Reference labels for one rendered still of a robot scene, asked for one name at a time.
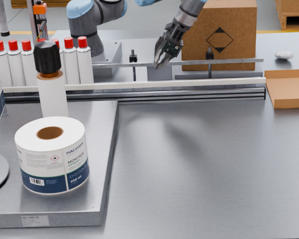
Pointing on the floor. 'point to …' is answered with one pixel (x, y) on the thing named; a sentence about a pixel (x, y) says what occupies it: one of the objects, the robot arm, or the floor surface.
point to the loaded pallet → (293, 13)
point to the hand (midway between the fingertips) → (157, 65)
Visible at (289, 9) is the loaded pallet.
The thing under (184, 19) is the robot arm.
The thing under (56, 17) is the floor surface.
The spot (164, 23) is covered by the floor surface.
